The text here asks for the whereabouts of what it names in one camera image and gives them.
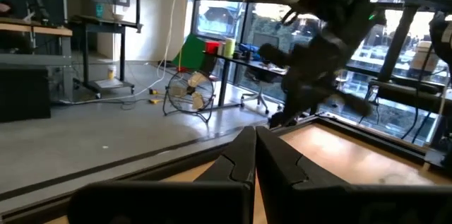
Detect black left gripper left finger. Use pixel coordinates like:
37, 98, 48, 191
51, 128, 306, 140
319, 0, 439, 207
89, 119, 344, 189
67, 126, 257, 224

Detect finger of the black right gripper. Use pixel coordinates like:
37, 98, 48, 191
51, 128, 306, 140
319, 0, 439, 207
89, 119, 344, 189
333, 91, 374, 118
257, 42, 296, 68

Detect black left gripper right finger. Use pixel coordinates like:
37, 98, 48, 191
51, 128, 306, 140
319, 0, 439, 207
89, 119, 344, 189
256, 126, 452, 224

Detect blue bag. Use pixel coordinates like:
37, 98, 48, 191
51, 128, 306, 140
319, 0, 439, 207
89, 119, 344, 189
239, 42, 263, 63

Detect grey mesh office chair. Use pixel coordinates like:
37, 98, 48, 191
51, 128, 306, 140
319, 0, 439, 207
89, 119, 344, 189
240, 32, 284, 116

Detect yellow-green roll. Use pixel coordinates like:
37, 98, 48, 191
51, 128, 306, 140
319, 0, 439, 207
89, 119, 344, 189
224, 37, 237, 59

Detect black office desk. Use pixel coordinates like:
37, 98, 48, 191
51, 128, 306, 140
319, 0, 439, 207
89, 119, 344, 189
203, 50, 287, 109

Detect red box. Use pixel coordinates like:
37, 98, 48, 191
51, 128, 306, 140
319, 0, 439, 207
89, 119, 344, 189
205, 41, 221, 56

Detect white plastic jar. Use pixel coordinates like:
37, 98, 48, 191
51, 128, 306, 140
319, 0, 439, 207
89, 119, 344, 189
409, 41, 441, 73

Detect green board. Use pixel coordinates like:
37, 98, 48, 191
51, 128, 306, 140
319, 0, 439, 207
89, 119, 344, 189
172, 34, 208, 71

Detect black floor fan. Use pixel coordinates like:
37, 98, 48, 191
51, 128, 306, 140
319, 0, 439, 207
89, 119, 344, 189
162, 69, 216, 124

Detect rolling cart with monitor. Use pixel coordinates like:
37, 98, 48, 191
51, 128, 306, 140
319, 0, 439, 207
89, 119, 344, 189
58, 0, 178, 107

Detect black rolling stand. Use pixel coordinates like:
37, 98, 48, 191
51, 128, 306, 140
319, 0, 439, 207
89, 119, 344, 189
68, 14, 144, 100

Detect black cabinet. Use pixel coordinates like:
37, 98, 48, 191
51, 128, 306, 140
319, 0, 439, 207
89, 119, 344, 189
0, 64, 52, 123

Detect wooden workbench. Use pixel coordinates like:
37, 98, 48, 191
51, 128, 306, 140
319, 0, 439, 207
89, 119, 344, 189
0, 17, 74, 102

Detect black frame crossbar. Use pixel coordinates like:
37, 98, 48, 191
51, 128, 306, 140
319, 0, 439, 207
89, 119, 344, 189
368, 78, 452, 115

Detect black frame post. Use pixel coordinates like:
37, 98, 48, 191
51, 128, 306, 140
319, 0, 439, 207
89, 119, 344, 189
376, 4, 420, 84

